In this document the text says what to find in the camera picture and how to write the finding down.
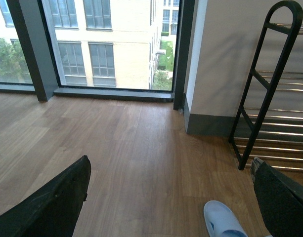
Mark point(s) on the light blue slipper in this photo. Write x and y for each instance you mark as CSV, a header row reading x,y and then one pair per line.
x,y
220,220

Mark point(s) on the black metal shoe rack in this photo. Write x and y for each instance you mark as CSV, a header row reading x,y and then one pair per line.
x,y
291,33

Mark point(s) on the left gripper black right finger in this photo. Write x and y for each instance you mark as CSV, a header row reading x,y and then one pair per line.
x,y
280,200

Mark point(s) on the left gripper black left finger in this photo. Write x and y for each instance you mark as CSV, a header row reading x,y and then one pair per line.
x,y
52,210

